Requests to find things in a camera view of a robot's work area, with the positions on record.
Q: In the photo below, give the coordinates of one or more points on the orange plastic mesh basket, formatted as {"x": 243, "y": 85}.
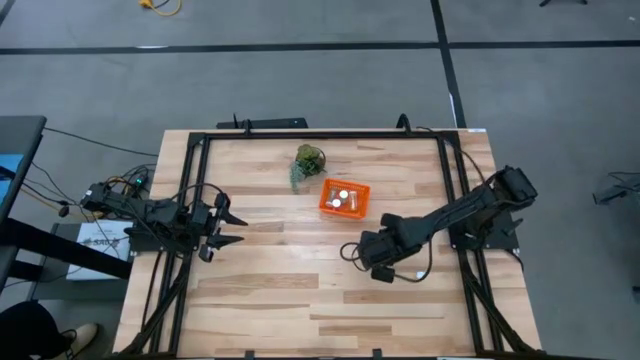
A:
{"x": 364, "y": 200}

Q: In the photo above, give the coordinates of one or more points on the clear pill bottle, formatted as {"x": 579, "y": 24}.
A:
{"x": 353, "y": 200}

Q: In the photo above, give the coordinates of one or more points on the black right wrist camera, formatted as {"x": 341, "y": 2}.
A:
{"x": 383, "y": 274}

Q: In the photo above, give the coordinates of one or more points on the blue screen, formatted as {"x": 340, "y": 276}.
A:
{"x": 10, "y": 170}

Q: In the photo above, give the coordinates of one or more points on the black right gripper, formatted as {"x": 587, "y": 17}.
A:
{"x": 378, "y": 248}

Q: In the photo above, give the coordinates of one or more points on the black chair base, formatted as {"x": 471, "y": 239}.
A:
{"x": 545, "y": 2}

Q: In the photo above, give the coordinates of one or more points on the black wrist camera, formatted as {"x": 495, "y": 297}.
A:
{"x": 383, "y": 274}
{"x": 206, "y": 253}

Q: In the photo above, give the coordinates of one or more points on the black aluminium rig frame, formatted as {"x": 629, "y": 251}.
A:
{"x": 325, "y": 135}

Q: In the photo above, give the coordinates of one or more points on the black desk leg beam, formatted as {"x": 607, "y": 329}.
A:
{"x": 50, "y": 245}

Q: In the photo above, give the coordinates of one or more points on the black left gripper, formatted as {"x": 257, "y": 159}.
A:
{"x": 206, "y": 222}

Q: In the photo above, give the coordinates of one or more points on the black side desk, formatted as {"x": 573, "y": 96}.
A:
{"x": 25, "y": 135}

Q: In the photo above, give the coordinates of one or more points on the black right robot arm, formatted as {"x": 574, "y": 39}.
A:
{"x": 450, "y": 212}

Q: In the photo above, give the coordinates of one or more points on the black controller box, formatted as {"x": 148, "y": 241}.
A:
{"x": 140, "y": 180}

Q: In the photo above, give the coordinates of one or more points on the small yellow pill bottle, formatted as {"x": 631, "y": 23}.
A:
{"x": 343, "y": 194}

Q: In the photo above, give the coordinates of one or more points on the black power strip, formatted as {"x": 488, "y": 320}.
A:
{"x": 270, "y": 123}

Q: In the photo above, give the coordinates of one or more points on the potted green succulent plant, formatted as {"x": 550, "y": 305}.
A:
{"x": 309, "y": 159}

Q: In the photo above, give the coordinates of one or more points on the white cardboard box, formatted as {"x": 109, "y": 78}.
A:
{"x": 102, "y": 232}

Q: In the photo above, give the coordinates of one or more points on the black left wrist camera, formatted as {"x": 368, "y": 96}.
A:
{"x": 206, "y": 253}

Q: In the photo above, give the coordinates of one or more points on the person's shoe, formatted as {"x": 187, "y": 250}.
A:
{"x": 82, "y": 336}

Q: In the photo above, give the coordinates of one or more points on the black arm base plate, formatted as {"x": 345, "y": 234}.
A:
{"x": 500, "y": 242}
{"x": 150, "y": 245}

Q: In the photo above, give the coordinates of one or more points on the black tripod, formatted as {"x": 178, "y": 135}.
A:
{"x": 612, "y": 192}

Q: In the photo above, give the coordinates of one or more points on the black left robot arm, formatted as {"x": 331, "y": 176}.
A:
{"x": 160, "y": 212}

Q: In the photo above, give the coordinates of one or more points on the person's leg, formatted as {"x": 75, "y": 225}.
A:
{"x": 30, "y": 330}

